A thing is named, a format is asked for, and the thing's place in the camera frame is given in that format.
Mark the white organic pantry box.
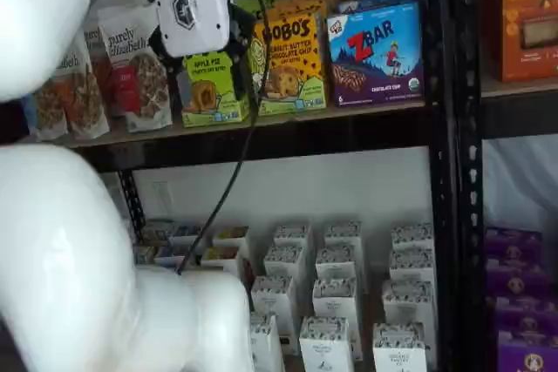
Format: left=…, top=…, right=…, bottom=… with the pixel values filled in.
left=312, top=278, right=364, bottom=326
left=273, top=222, right=313, bottom=256
left=391, top=223, right=435, bottom=256
left=299, top=315, right=355, bottom=372
left=250, top=275, right=300, bottom=347
left=372, top=322, right=429, bottom=372
left=324, top=220, right=365, bottom=256
left=263, top=244, right=307, bottom=287
left=382, top=280, right=437, bottom=330
left=314, top=245, right=361, bottom=287
left=248, top=313, right=287, bottom=372
left=389, top=248, right=437, bottom=287

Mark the large orange cereal box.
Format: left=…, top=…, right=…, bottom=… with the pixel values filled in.
left=491, top=0, right=558, bottom=84

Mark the granola bag orange label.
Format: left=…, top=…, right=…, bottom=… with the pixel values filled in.
left=51, top=31, right=111, bottom=140

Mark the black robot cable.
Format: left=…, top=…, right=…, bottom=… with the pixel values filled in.
left=176, top=0, right=267, bottom=275

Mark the white plastic sheet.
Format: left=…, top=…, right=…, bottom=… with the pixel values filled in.
left=481, top=136, right=558, bottom=233

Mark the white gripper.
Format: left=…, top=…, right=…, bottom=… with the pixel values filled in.
left=149, top=0, right=258, bottom=101

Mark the green granola box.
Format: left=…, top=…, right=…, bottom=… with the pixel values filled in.
left=143, top=221, right=174, bottom=242
left=133, top=244, right=158, bottom=266

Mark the purple snack box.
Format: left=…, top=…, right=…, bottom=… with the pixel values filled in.
left=494, top=295, right=558, bottom=336
left=484, top=227, right=544, bottom=260
left=486, top=258, right=553, bottom=299
left=496, top=330, right=558, bottom=372

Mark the white box yellow label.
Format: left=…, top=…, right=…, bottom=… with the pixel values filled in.
left=212, top=226, right=250, bottom=247
left=201, top=246, right=242, bottom=278

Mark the granola bag red label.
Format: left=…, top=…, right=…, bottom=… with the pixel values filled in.
left=98, top=5, right=174, bottom=134

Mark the black metal shelf rack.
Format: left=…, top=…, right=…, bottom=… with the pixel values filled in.
left=453, top=0, right=558, bottom=372
left=0, top=0, right=459, bottom=372

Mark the blue Zbar box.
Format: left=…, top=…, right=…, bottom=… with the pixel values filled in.
left=326, top=1, right=425, bottom=108
left=337, top=0, right=420, bottom=14

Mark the white granola bag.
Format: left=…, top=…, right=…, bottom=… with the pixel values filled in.
left=82, top=23, right=115, bottom=118
left=21, top=82, right=71, bottom=143

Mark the white box blue label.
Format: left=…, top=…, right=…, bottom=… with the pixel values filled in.
left=169, top=226, right=204, bottom=245
left=154, top=244, right=193, bottom=267

